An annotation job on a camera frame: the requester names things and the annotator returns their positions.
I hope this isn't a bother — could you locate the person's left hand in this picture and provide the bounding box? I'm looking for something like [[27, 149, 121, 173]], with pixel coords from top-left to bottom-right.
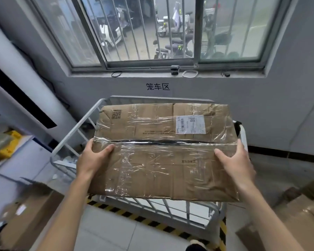
[[76, 139, 115, 181]]

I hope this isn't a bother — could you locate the person's right hand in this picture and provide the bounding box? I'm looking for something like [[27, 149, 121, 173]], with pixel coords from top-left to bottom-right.
[[214, 139, 256, 188]]

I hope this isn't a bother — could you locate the taped brown cardboard box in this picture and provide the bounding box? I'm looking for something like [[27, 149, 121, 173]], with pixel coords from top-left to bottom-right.
[[88, 102, 241, 202]]

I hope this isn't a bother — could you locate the person's right forearm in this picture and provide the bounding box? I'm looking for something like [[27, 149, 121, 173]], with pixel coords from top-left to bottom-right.
[[237, 177, 309, 251]]

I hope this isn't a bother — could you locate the person's left forearm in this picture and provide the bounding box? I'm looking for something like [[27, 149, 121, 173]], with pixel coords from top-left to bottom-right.
[[35, 171, 95, 251]]

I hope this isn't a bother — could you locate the white metal cage cart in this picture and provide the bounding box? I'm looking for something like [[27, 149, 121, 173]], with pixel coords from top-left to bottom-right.
[[50, 96, 249, 245]]

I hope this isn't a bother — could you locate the person's shoe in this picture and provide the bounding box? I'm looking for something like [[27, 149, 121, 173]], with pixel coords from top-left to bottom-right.
[[190, 239, 210, 251]]

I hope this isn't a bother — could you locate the white shelf board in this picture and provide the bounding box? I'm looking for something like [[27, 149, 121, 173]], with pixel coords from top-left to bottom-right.
[[0, 134, 36, 175]]

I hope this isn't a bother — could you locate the brown cardboard box with tape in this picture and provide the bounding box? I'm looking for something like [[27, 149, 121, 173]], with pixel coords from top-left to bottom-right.
[[235, 177, 314, 251]]

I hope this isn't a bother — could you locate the yellow plastic crate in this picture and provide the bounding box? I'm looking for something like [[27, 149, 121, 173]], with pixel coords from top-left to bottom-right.
[[0, 131, 23, 159]]

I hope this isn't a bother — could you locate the open brown cardboard box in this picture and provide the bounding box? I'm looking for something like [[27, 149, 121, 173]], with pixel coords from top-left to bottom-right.
[[0, 177, 66, 251]]

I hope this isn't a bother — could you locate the white air conditioner unit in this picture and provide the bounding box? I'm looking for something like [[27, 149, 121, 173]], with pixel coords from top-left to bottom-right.
[[0, 16, 79, 152]]

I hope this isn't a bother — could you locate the white electric scooter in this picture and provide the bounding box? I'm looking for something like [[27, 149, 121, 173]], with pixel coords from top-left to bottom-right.
[[99, 23, 123, 48]]

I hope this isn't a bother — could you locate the black electric scooter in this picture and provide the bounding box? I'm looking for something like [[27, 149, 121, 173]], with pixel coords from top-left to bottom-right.
[[154, 34, 194, 59]]

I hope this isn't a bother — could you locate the sliding window with metal bars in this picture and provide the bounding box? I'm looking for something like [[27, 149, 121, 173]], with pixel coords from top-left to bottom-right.
[[29, 0, 293, 74]]

